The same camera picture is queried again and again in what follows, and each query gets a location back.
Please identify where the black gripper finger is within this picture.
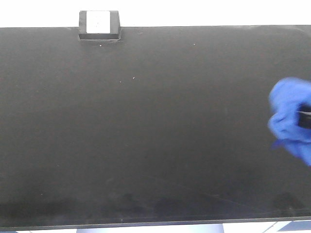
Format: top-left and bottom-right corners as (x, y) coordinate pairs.
(297, 105), (311, 129)

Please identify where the blue microfibre cloth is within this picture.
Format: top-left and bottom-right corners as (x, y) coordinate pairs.
(268, 77), (311, 166)

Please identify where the black socket box white face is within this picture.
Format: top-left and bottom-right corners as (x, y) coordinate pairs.
(78, 11), (121, 41)

